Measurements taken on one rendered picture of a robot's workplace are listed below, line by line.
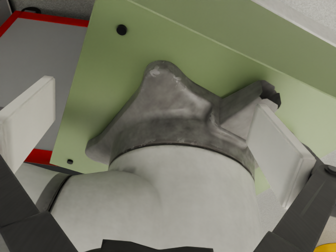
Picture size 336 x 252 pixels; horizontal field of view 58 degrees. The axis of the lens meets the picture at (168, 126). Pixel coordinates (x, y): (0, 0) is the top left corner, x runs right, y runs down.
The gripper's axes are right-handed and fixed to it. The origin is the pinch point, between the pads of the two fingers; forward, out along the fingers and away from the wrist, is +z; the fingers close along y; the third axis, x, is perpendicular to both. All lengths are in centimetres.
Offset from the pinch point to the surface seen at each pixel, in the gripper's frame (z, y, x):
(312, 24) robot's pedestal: 20.4, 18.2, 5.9
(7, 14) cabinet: 104, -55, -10
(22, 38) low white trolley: 88, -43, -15
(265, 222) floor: 160, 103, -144
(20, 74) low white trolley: 71, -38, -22
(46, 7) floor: 113, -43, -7
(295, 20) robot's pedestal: 18.9, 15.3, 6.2
